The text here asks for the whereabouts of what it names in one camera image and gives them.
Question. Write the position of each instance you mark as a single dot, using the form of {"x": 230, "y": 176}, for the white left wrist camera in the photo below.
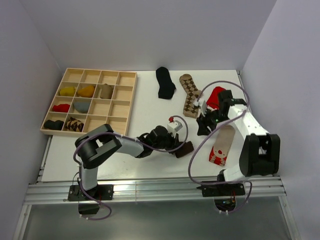
{"x": 173, "y": 126}

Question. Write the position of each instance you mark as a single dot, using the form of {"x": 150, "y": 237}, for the rolled grey sock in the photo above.
{"x": 81, "y": 107}

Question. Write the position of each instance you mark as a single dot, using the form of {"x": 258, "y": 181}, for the wooden compartment tray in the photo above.
{"x": 115, "y": 111}

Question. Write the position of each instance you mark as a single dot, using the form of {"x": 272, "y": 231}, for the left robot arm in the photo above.
{"x": 95, "y": 147}

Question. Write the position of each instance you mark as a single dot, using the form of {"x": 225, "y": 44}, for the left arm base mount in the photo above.
{"x": 100, "y": 192}

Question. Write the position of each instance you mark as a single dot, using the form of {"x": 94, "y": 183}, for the red reindeer sock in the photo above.
{"x": 220, "y": 149}
{"x": 213, "y": 101}

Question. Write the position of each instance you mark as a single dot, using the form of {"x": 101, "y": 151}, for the brown argyle sock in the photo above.
{"x": 192, "y": 93}

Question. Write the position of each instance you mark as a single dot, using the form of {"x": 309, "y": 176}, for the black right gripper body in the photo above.
{"x": 211, "y": 119}

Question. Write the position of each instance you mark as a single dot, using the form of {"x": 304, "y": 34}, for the rolled yellow sock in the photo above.
{"x": 67, "y": 91}

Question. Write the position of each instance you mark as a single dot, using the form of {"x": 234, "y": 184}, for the rolled orange sock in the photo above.
{"x": 86, "y": 92}

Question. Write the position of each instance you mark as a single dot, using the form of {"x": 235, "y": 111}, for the aluminium frame rail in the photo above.
{"x": 146, "y": 190}

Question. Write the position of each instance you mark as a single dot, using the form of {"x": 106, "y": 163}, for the rolled black sock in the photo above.
{"x": 56, "y": 125}

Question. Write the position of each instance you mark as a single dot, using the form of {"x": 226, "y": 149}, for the tan ribbed sock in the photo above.
{"x": 106, "y": 91}

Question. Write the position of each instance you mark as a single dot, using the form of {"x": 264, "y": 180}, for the rolled argyle sock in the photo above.
{"x": 74, "y": 125}

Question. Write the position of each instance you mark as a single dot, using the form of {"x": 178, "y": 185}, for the rolled red sock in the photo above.
{"x": 61, "y": 108}

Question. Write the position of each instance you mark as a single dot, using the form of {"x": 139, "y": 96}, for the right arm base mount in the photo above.
{"x": 224, "y": 195}

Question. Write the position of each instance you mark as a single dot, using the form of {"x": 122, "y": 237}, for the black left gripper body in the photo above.
{"x": 168, "y": 143}

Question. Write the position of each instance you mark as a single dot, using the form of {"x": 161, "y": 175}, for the dark brown striped sock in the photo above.
{"x": 186, "y": 149}

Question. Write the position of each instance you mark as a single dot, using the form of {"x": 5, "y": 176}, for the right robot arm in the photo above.
{"x": 260, "y": 154}

